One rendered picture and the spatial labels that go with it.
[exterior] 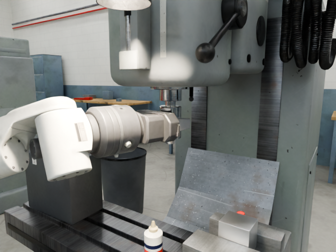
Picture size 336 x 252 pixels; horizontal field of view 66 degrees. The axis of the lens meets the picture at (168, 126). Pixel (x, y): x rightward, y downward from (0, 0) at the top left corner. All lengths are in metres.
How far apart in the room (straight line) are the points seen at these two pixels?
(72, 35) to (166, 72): 7.45
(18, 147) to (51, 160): 0.09
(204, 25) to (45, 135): 0.31
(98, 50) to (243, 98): 6.32
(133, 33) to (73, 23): 7.44
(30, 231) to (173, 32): 0.69
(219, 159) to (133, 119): 0.52
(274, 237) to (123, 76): 0.42
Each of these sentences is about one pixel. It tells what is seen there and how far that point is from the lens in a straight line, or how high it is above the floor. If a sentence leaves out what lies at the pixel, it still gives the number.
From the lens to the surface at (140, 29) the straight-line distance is 0.45.
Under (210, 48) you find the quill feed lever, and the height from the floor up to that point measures 1.37.
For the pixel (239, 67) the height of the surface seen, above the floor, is 1.35.
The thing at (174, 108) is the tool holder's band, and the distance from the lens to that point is 0.53.
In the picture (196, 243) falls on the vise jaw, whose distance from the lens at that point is 0.53.
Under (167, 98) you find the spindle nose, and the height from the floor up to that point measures 1.29.
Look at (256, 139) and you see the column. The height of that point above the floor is 1.14.
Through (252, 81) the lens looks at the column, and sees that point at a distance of 0.87.
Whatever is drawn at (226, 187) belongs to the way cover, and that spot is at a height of 0.98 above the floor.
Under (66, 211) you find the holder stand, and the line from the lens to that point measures 0.84.
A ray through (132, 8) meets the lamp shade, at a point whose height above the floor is 1.42.
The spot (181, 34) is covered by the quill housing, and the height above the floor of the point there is 1.39.
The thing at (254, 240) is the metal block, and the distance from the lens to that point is 0.57.
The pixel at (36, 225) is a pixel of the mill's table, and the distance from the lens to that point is 0.88.
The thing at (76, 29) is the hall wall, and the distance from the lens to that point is 7.75.
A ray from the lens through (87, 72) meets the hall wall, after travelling 7.36.
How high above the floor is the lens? 1.32
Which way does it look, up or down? 10 degrees down
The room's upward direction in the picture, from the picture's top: straight up
